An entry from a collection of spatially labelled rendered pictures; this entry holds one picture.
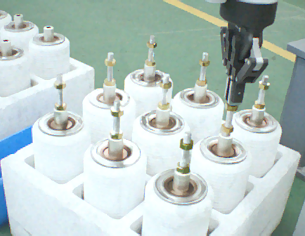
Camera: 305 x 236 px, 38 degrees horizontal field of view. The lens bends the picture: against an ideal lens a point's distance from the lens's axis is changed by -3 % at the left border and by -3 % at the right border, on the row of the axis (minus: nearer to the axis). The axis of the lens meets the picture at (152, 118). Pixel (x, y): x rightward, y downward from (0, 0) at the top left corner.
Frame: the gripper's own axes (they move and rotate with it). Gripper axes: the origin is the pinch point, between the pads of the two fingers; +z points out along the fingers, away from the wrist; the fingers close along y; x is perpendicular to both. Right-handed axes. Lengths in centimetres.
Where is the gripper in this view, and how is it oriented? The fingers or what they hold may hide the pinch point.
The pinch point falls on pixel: (235, 90)
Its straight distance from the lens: 66.9
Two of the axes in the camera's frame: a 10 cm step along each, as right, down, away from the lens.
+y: -1.9, -5.2, 8.3
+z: -0.6, 8.5, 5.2
